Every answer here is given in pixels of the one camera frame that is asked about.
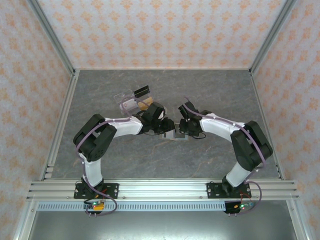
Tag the white card with red print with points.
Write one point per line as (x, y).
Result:
(130, 105)

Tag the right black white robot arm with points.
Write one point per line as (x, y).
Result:
(250, 147)

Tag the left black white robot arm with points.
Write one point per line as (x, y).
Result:
(92, 140)

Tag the gold VIP card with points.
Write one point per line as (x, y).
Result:
(146, 103)

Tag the black VIP card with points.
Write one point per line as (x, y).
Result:
(141, 91)

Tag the clear acrylic card box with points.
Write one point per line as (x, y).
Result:
(122, 96)

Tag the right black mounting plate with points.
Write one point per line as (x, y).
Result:
(214, 190)

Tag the black mounting plate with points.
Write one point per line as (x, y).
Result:
(214, 190)
(111, 189)

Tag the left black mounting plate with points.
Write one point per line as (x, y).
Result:
(111, 189)

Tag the small controller board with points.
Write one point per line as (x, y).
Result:
(243, 206)
(94, 205)

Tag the grey metal sheet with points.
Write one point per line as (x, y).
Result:
(160, 227)

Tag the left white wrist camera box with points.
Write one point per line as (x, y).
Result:
(163, 115)

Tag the wide aluminium base rail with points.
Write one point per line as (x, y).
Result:
(162, 188)

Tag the aluminium side rail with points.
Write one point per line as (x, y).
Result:
(262, 100)
(65, 112)

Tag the aluminium corner post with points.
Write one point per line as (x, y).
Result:
(53, 37)
(271, 37)

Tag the aluminium frame leg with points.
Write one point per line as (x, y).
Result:
(23, 222)
(297, 222)

